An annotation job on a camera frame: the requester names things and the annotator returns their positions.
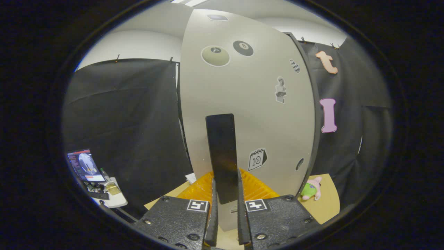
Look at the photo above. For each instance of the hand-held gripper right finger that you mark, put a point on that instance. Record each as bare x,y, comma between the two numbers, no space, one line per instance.
242,222

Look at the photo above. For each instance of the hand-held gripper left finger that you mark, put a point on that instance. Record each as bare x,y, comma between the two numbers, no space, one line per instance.
212,222

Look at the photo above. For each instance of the light grey shoe cabinet door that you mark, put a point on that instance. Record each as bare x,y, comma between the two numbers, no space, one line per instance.
249,121

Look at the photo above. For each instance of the grey shoe cabinet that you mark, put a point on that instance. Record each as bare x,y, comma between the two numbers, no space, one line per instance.
316,111

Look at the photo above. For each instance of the pink and green plush toy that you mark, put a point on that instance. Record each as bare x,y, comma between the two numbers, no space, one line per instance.
310,189

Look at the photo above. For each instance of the white side table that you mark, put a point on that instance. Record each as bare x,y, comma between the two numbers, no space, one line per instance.
116,199

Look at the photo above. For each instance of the gold coloured object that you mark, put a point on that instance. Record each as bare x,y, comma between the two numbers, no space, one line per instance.
112,188

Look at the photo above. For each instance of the computer monitor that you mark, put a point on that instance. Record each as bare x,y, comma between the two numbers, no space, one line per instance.
85,166

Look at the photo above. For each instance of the black backdrop cloth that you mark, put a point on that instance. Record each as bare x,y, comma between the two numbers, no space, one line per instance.
121,114

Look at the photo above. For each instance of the long ceiling light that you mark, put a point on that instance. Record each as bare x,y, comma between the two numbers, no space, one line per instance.
189,2

